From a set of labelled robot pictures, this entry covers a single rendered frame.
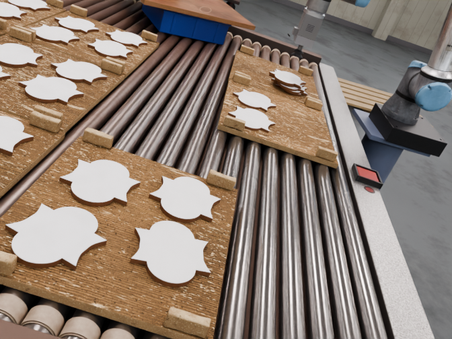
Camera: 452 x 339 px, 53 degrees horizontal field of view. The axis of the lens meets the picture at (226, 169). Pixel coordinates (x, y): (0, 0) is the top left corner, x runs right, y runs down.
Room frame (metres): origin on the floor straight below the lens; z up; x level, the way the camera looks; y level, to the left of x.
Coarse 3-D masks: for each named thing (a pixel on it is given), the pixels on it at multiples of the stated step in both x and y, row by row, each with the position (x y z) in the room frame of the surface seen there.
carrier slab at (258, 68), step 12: (240, 60) 1.81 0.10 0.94; (252, 60) 1.88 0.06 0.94; (264, 60) 1.95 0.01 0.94; (252, 72) 1.71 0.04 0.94; (264, 72) 1.77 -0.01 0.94; (252, 84) 1.57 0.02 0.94; (264, 84) 1.62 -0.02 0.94; (312, 84) 1.85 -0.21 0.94; (288, 96) 1.58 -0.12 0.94; (300, 96) 1.63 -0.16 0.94; (312, 96) 1.69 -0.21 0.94
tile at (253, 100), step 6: (246, 90) 1.45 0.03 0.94; (240, 96) 1.38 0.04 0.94; (246, 96) 1.40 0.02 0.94; (252, 96) 1.42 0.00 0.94; (258, 96) 1.44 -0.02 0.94; (264, 96) 1.46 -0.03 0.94; (240, 102) 1.34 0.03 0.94; (246, 102) 1.34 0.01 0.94; (252, 102) 1.36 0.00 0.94; (258, 102) 1.38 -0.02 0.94; (264, 102) 1.40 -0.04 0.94; (252, 108) 1.33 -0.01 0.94; (258, 108) 1.35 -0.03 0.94; (264, 108) 1.35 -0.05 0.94
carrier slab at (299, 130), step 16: (272, 96) 1.52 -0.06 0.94; (224, 112) 1.22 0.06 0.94; (272, 112) 1.37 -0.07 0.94; (288, 112) 1.42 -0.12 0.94; (304, 112) 1.48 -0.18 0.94; (320, 112) 1.54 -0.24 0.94; (224, 128) 1.13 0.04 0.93; (272, 128) 1.24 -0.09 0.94; (288, 128) 1.28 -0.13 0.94; (304, 128) 1.33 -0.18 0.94; (320, 128) 1.38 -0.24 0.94; (272, 144) 1.14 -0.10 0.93; (288, 144) 1.17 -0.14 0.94; (304, 144) 1.21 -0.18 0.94; (320, 144) 1.25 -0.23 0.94; (320, 160) 1.16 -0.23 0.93; (336, 160) 1.18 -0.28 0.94
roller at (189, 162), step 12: (240, 36) 2.27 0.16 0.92; (228, 60) 1.81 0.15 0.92; (228, 72) 1.67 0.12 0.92; (216, 84) 1.49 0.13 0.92; (216, 96) 1.37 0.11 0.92; (204, 108) 1.25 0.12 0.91; (216, 108) 1.29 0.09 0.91; (204, 120) 1.15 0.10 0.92; (204, 132) 1.09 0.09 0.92; (192, 144) 1.00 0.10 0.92; (204, 144) 1.05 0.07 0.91; (192, 156) 0.94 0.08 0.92; (180, 168) 0.87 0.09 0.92; (192, 168) 0.89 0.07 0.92; (120, 324) 0.42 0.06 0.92; (108, 336) 0.40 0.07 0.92; (120, 336) 0.40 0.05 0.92; (132, 336) 0.41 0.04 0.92
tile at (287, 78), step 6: (270, 72) 1.65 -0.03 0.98; (276, 72) 1.68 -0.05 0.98; (282, 72) 1.71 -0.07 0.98; (288, 72) 1.73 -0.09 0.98; (276, 78) 1.61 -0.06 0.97; (282, 78) 1.63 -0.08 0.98; (288, 78) 1.65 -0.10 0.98; (294, 78) 1.68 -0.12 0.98; (288, 84) 1.60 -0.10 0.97; (294, 84) 1.62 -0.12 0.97; (300, 84) 1.65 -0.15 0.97
